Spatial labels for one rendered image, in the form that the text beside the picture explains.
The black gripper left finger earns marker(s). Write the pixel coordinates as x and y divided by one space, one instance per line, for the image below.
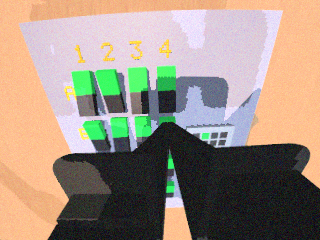
142 171

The pale lavender switch panel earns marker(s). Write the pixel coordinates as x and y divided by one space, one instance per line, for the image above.
113 79

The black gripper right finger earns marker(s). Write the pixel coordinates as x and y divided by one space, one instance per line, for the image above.
199 168

